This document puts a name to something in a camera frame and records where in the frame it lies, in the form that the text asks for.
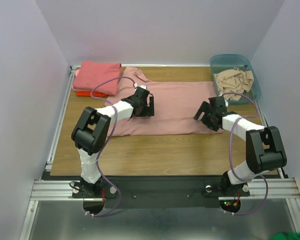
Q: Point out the folded salmon pink shirt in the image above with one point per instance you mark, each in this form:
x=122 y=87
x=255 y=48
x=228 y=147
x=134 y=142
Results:
x=92 y=74

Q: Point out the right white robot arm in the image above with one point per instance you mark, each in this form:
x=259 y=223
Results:
x=264 y=149

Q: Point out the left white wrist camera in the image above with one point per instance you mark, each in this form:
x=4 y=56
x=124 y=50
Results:
x=135 y=85

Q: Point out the teal plastic bin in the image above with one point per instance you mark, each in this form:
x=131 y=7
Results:
x=222 y=62

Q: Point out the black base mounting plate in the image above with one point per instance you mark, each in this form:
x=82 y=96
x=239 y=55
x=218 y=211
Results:
x=156 y=192

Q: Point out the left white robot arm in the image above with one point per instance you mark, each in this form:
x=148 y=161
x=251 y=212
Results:
x=94 y=128

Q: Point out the folded red shirt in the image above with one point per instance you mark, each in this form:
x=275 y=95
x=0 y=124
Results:
x=90 y=94

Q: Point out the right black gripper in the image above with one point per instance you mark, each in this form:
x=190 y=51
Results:
x=207 y=118

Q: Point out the dusty pink t shirt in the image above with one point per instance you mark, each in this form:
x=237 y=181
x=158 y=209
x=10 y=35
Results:
x=175 y=105

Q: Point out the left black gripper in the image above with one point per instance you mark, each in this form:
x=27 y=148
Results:
x=149 y=111

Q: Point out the aluminium table frame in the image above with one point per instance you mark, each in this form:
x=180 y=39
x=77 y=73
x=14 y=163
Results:
x=272 y=207

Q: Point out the green cloth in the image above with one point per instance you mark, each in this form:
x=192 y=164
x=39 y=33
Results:
x=286 y=236

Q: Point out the beige crumpled shirt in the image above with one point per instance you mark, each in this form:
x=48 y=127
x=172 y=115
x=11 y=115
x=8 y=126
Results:
x=233 y=81

